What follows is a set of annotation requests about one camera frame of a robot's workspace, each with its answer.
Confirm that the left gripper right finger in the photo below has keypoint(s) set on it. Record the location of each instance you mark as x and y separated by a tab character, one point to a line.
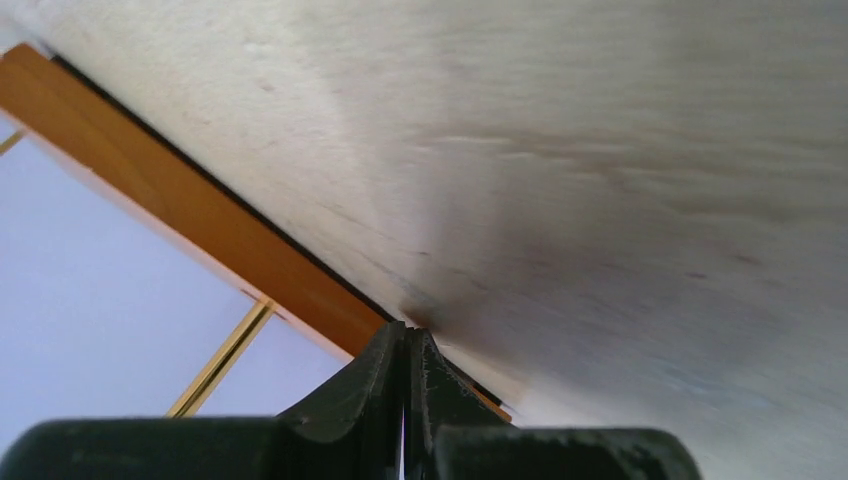
451	433

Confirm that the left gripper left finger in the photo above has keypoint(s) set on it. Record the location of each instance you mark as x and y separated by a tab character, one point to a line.
347	428

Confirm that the gold swirl wine glass rack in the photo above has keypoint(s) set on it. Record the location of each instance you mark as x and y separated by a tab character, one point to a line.
105	143

